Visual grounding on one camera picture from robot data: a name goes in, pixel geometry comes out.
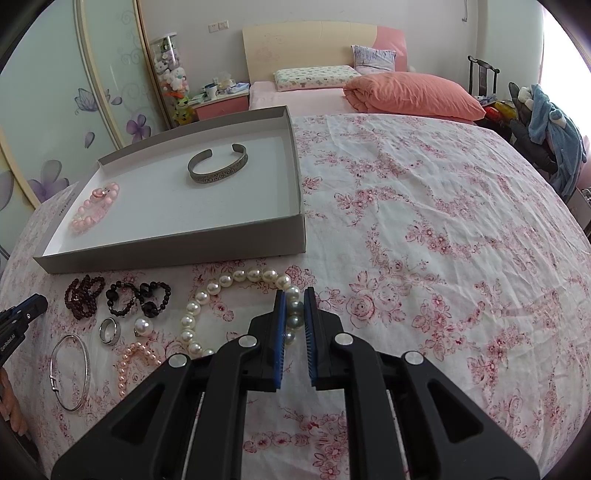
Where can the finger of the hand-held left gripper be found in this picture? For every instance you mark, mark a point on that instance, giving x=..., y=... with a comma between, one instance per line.
x=27, y=309

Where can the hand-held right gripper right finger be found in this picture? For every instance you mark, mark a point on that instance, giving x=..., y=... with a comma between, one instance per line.
x=310, y=350

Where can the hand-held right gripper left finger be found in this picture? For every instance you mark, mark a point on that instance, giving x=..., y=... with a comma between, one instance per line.
x=279, y=350

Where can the grey cardboard tray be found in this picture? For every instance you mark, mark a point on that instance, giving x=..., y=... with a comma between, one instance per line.
x=184, y=217

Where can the person's left hand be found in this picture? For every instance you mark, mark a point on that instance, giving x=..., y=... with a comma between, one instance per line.
x=11, y=406

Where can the thin silver bangle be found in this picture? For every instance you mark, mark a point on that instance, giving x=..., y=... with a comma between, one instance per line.
x=54, y=384

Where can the floral glass wardrobe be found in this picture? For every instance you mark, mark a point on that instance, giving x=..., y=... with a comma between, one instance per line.
x=55, y=69

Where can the pink and cream nightstand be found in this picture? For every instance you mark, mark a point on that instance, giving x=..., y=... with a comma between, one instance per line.
x=221, y=106

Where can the pink bed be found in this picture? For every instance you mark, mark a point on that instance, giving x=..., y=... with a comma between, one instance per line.
x=295, y=99

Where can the green plush toy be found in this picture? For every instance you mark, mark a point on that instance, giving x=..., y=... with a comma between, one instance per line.
x=183, y=110

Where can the white mug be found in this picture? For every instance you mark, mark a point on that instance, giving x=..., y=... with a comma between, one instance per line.
x=211, y=92

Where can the printed white pillow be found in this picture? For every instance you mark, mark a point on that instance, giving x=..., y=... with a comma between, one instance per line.
x=314, y=77

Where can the clear tube of plush toys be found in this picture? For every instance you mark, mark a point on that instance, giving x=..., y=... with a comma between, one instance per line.
x=171, y=74

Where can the folded pink duvet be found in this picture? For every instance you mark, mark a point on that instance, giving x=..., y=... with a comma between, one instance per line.
x=415, y=94

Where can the purple patterned pillow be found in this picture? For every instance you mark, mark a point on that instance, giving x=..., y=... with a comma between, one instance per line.
x=374, y=60

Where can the cream and pink headboard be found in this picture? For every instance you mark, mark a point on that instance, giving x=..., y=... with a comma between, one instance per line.
x=314, y=46

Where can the red and yellow toy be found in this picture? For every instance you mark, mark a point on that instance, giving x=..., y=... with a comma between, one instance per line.
x=498, y=110

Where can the black office chair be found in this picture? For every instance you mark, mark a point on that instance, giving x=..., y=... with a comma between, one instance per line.
x=521, y=124

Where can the blue garment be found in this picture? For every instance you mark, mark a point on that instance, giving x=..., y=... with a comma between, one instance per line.
x=554, y=129

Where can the dark wooden chair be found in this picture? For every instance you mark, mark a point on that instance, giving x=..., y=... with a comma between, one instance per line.
x=482, y=69

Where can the wall socket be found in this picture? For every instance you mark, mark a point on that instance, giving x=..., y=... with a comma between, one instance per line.
x=218, y=26

